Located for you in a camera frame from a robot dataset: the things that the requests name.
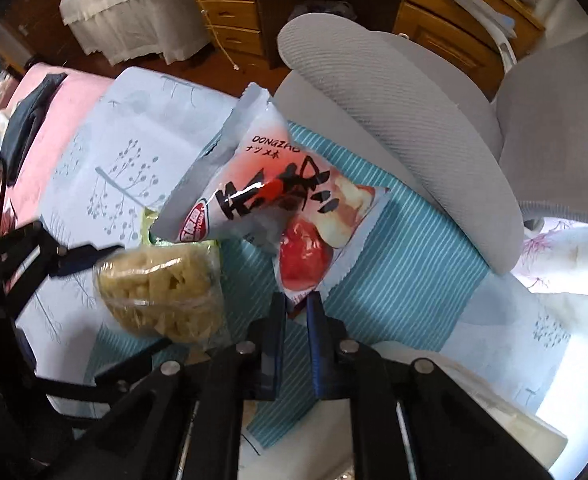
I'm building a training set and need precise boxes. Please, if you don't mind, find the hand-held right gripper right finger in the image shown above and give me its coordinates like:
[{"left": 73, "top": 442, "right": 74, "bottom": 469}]
[{"left": 306, "top": 292, "right": 550, "bottom": 480}]

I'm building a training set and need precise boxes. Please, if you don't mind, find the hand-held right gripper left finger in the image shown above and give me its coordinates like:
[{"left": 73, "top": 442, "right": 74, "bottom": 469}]
[{"left": 38, "top": 294, "right": 287, "bottom": 480}]

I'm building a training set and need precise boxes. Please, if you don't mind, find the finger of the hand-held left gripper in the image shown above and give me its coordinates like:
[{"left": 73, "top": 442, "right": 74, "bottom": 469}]
[
  {"left": 34, "top": 338, "right": 175, "bottom": 418},
  {"left": 0, "top": 222, "right": 124, "bottom": 321}
]

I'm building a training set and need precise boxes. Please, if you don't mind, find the clear packet of yellow crisps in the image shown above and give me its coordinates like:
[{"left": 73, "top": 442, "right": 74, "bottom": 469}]
[{"left": 92, "top": 244, "right": 225, "bottom": 352}]

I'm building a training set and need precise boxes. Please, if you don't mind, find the white red fruit crisp packet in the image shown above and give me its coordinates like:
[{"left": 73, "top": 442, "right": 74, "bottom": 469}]
[{"left": 150, "top": 82, "right": 392, "bottom": 312}]

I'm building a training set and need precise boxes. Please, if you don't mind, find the light green snack packet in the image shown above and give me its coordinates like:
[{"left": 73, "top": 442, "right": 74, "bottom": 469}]
[{"left": 140, "top": 206, "right": 221, "bottom": 250}]

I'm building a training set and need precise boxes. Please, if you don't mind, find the printed teal striped tablecloth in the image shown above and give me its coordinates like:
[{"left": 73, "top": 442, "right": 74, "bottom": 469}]
[{"left": 4, "top": 66, "right": 588, "bottom": 480}]

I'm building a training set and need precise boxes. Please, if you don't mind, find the dark blue pouch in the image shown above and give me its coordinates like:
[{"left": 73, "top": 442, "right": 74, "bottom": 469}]
[{"left": 0, "top": 73, "right": 68, "bottom": 177}]

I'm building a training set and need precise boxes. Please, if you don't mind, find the pink blanket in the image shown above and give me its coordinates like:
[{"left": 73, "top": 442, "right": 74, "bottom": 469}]
[{"left": 0, "top": 62, "right": 115, "bottom": 252}]

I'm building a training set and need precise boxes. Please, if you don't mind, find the grey fabric chair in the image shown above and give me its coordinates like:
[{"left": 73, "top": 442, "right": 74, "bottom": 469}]
[{"left": 273, "top": 12, "right": 588, "bottom": 277}]

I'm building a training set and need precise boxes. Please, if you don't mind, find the white lace cloth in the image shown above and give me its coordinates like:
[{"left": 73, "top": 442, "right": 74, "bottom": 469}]
[{"left": 58, "top": 0, "right": 211, "bottom": 67}]

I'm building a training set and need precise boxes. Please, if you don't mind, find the pink floral sheet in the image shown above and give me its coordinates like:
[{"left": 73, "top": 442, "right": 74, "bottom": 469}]
[{"left": 519, "top": 215, "right": 588, "bottom": 293}]

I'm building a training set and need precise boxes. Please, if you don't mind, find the wooden desk with drawers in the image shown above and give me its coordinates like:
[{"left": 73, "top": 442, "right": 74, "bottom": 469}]
[{"left": 183, "top": 0, "right": 546, "bottom": 92}]

